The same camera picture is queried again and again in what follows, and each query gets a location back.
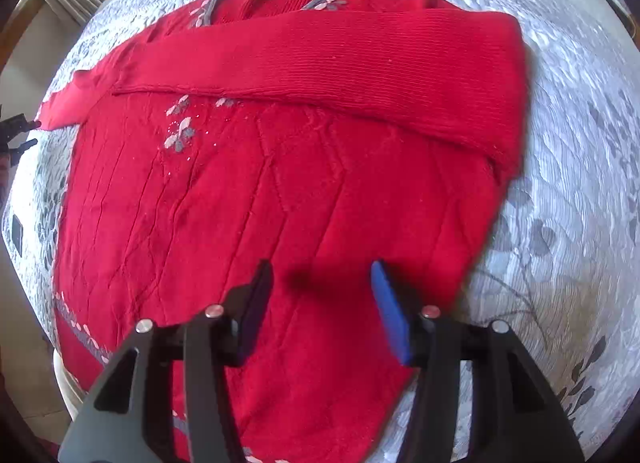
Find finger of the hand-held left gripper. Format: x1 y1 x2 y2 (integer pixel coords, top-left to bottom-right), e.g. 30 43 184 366
4 138 39 155
0 113 41 133

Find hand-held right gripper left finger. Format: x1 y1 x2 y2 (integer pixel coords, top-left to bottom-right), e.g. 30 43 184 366
57 259 275 463

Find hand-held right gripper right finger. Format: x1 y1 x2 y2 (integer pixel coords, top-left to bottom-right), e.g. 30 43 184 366
370 260 586 463

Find red knit sweater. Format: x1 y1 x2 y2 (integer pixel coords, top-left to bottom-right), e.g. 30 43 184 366
39 0 532 463

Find grey quilted leaf-pattern bedspread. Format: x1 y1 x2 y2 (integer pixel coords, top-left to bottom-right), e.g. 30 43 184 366
2 0 640 463

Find wooden window frame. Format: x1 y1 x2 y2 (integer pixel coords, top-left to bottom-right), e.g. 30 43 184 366
0 0 57 71

